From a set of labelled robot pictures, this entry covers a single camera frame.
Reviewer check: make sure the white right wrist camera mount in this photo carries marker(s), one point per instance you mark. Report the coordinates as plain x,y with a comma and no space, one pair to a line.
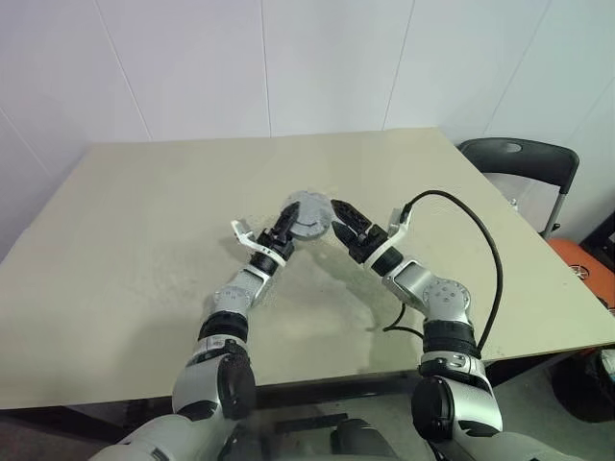
400,225

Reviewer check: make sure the black table frame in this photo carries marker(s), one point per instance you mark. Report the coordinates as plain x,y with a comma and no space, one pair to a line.
312,386

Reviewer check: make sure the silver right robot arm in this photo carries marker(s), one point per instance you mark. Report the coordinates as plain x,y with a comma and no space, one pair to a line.
447,298

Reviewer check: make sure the small spoked disc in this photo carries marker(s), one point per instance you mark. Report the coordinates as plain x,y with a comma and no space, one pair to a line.
581,270

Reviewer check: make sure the dark folding chair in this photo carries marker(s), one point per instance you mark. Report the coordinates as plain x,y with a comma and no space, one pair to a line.
528,158

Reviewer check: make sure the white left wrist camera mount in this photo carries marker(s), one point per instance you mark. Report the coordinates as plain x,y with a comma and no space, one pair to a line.
245,235

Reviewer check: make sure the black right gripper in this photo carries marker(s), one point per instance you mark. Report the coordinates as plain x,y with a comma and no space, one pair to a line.
370,245

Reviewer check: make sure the black waste bin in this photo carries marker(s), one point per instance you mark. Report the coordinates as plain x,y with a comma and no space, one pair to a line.
576,384

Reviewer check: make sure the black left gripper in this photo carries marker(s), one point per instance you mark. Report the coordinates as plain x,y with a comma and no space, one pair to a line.
277,242

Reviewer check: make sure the black flat bar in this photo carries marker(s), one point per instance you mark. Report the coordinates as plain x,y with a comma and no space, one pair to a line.
312,422

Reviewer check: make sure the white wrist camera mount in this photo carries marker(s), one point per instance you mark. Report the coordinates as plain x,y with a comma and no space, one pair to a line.
245,235
400,225

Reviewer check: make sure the orange container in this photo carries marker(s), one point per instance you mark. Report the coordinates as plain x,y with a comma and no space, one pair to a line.
562,249

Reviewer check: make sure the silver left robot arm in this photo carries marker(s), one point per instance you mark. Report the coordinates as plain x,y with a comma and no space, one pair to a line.
235,295

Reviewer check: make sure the grey round motor lid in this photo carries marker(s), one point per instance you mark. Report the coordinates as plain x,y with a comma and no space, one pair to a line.
312,211

